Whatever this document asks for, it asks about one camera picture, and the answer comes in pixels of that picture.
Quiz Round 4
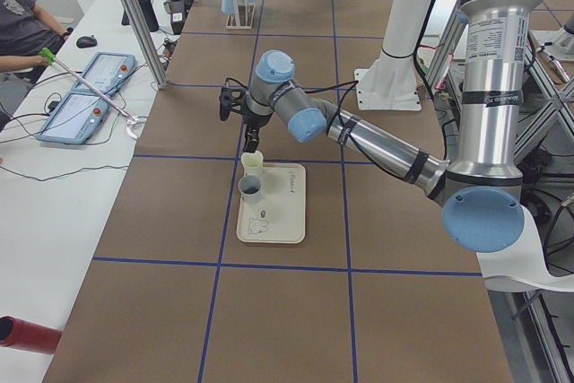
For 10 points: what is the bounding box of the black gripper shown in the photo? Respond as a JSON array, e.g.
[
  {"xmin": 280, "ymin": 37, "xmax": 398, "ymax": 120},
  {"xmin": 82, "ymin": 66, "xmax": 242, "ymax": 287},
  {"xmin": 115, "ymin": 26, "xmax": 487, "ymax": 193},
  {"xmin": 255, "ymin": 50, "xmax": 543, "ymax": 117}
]
[{"xmin": 240, "ymin": 91, "xmax": 273, "ymax": 153}]

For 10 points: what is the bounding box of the cream plastic cup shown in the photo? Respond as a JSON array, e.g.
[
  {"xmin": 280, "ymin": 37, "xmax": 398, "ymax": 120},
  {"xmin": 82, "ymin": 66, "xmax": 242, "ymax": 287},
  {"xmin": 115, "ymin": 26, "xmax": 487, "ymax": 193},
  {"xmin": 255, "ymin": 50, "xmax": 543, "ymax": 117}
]
[{"xmin": 240, "ymin": 151, "xmax": 264, "ymax": 177}]

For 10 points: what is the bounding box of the grey plastic cup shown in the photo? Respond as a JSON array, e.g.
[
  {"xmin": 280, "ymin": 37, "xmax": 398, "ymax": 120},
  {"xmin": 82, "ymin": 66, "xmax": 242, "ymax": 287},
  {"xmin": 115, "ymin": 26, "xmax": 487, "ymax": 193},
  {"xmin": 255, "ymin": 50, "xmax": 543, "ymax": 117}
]
[{"xmin": 238, "ymin": 175, "xmax": 262, "ymax": 204}]

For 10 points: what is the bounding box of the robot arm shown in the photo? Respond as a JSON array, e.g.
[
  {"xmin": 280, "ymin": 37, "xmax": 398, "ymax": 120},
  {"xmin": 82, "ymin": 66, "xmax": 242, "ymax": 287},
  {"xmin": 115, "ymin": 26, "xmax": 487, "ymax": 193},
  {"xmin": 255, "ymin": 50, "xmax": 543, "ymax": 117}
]
[{"xmin": 232, "ymin": 0, "xmax": 543, "ymax": 253}]

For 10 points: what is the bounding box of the cream serving tray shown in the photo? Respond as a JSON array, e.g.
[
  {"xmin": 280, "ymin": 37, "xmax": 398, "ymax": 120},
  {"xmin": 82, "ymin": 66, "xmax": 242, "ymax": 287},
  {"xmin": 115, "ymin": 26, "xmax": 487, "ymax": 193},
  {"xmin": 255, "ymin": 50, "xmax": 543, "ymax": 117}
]
[{"xmin": 236, "ymin": 163, "xmax": 306, "ymax": 244}]

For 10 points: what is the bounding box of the black water bottle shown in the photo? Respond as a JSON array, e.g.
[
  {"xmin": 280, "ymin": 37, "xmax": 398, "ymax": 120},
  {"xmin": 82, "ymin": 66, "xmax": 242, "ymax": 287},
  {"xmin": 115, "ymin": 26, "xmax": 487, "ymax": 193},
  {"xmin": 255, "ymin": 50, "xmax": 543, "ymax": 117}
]
[{"xmin": 137, "ymin": 0, "xmax": 160, "ymax": 32}]

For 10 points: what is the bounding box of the teach pendant far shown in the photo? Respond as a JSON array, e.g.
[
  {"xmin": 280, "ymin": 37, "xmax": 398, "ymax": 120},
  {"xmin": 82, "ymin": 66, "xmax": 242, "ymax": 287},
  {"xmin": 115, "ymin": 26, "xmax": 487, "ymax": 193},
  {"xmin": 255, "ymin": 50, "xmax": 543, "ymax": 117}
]
[{"xmin": 81, "ymin": 52, "xmax": 136, "ymax": 95}]

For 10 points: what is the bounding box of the teach pendant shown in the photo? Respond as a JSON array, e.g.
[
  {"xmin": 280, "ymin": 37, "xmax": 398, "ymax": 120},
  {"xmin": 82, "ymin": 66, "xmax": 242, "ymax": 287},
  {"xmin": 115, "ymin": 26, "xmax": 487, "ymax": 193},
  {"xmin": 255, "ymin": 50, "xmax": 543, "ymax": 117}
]
[
  {"xmin": 81, "ymin": 52, "xmax": 136, "ymax": 95},
  {"xmin": 35, "ymin": 91, "xmax": 109, "ymax": 145}
]

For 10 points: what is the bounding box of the teach pendant near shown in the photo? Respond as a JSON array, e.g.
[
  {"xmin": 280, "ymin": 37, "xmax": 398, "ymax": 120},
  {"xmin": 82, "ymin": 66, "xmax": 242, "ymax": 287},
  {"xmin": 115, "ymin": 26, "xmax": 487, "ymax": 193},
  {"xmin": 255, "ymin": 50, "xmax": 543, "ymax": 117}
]
[{"xmin": 35, "ymin": 91, "xmax": 109, "ymax": 145}]

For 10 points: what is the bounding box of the black computer mouse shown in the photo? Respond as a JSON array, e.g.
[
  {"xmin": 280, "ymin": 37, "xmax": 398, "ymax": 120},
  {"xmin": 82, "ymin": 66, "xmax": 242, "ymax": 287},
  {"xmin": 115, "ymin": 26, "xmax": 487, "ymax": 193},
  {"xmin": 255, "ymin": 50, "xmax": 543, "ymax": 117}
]
[{"xmin": 76, "ymin": 35, "xmax": 98, "ymax": 48}]

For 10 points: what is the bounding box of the person in dark shirt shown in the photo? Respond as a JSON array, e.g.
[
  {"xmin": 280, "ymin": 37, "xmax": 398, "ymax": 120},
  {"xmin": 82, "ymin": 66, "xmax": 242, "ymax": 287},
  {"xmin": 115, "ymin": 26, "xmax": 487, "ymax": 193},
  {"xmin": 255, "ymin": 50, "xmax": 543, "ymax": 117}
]
[{"xmin": 1, "ymin": 0, "xmax": 73, "ymax": 83}]

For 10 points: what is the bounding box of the white chair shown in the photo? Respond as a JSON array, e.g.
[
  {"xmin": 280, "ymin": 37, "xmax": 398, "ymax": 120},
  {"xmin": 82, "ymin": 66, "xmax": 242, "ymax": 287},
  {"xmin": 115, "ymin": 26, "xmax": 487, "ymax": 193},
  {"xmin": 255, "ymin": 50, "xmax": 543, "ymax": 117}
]
[{"xmin": 476, "ymin": 207, "xmax": 573, "ymax": 292}]

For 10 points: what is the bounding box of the red cylinder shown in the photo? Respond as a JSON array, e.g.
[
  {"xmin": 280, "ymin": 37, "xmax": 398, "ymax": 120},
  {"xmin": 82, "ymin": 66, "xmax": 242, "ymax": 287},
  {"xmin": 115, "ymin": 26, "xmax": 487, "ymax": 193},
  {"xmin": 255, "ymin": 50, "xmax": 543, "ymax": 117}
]
[{"xmin": 1, "ymin": 316, "xmax": 62, "ymax": 354}]

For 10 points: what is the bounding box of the white wire cup rack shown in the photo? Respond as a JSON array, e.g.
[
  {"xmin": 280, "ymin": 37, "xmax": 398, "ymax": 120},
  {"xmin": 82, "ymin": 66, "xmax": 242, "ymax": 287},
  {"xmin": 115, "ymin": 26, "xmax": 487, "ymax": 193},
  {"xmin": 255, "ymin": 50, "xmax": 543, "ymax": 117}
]
[{"xmin": 225, "ymin": 0, "xmax": 256, "ymax": 30}]

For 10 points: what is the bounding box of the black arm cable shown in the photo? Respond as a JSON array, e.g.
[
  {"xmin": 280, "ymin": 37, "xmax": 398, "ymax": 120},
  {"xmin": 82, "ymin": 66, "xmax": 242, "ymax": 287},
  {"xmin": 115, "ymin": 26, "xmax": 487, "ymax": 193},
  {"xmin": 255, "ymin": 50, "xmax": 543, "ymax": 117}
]
[{"xmin": 223, "ymin": 0, "xmax": 454, "ymax": 164}]

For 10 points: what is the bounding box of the aluminium frame post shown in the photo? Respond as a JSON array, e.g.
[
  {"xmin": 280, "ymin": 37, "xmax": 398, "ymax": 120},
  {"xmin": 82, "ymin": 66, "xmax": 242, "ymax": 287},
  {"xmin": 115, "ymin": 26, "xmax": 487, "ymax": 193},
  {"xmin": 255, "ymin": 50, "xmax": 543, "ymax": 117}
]
[{"xmin": 120, "ymin": 0, "xmax": 168, "ymax": 90}]

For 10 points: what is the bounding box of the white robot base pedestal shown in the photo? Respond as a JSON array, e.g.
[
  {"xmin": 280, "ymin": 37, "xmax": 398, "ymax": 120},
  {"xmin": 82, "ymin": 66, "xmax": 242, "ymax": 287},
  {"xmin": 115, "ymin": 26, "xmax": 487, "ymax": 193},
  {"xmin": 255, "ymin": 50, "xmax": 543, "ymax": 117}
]
[{"xmin": 355, "ymin": 0, "xmax": 431, "ymax": 111}]

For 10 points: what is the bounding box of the green handled metal rod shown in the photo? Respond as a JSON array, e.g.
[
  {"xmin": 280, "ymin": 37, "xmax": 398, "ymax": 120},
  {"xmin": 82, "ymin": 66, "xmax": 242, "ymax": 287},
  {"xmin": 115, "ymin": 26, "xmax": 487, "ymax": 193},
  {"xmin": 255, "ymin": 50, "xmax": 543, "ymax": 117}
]
[{"xmin": 39, "ymin": 48, "xmax": 147, "ymax": 140}]

